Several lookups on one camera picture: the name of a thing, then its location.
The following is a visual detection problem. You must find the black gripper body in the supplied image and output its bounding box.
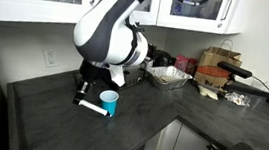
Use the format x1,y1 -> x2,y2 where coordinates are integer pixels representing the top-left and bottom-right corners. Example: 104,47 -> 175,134
77,60 -> 110,95

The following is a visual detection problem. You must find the white pen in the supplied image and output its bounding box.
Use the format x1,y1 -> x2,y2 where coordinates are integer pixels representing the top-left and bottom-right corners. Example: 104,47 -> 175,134
78,100 -> 111,117

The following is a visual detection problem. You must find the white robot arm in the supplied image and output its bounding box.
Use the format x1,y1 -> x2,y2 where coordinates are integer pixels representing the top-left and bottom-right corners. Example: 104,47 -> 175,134
73,0 -> 148,104

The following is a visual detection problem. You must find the light blue cup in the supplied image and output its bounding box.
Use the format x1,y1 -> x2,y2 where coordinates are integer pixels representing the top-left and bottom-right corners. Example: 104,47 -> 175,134
99,90 -> 119,116

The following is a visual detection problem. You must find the silver toaster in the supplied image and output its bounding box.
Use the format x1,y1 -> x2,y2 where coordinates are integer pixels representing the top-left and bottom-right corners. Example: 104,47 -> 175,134
121,65 -> 145,89

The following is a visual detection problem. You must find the black kettle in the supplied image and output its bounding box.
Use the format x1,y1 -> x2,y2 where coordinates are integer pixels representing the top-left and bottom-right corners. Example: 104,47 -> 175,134
152,50 -> 172,67

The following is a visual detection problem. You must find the aluminium foil tray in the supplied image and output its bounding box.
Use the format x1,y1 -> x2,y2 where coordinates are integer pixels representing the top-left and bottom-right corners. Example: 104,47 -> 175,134
146,66 -> 192,91

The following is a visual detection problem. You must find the red box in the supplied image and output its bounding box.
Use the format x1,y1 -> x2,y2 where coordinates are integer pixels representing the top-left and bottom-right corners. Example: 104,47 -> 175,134
174,55 -> 197,75

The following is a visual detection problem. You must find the brown paper bag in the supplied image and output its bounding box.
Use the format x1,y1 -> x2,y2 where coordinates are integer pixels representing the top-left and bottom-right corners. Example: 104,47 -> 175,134
193,39 -> 241,91

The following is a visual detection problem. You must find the white upper cabinet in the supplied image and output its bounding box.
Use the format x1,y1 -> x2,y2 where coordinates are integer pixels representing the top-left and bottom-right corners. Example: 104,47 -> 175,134
0,0 -> 251,35

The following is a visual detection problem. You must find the clear plastic wrapper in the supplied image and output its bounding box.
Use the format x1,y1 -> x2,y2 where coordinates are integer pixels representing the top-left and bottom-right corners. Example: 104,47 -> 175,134
225,92 -> 250,106

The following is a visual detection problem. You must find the white wall outlet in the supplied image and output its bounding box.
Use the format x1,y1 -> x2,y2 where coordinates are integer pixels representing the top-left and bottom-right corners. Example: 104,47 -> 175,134
43,49 -> 59,68

